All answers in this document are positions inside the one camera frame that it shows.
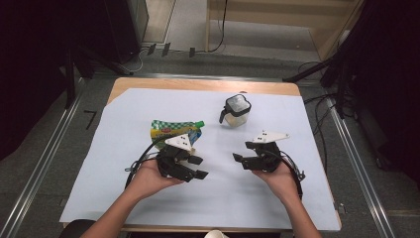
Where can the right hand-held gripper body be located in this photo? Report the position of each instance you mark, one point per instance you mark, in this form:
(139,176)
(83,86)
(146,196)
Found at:
(264,162)

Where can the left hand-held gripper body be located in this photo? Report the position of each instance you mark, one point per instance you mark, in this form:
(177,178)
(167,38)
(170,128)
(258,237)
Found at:
(171,162)

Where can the yellow green spouted pouch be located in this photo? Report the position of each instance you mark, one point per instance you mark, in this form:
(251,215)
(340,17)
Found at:
(165,129)

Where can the clear jar with black lid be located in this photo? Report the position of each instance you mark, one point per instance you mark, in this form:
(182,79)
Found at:
(236,105)

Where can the person's right hand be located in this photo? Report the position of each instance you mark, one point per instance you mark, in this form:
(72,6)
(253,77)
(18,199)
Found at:
(282,181)

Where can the person's left hand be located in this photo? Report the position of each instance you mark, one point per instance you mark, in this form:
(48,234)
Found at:
(145,178)

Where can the white paper sheet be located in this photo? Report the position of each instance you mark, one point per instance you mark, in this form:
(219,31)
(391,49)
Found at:
(313,198)

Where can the white round object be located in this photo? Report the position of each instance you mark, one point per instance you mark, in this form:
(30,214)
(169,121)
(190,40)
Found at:
(215,234)

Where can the black stand leg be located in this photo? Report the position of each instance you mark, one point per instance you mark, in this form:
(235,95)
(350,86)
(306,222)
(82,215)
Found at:
(307,71)

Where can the person's dark clothed leg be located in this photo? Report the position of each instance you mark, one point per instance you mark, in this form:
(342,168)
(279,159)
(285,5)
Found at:
(74,229)

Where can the black metal stand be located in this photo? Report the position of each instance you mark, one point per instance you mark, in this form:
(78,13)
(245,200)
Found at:
(70,79)

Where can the black cabinet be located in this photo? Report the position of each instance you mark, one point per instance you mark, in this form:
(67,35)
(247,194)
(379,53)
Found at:
(127,26)

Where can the dark curtain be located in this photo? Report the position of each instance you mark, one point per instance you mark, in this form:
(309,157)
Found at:
(33,66)
(389,82)

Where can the metal floor rail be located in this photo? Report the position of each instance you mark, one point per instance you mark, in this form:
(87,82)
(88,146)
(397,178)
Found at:
(360,175)
(39,168)

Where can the light wooden furniture frame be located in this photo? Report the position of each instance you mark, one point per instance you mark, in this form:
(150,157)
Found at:
(264,13)

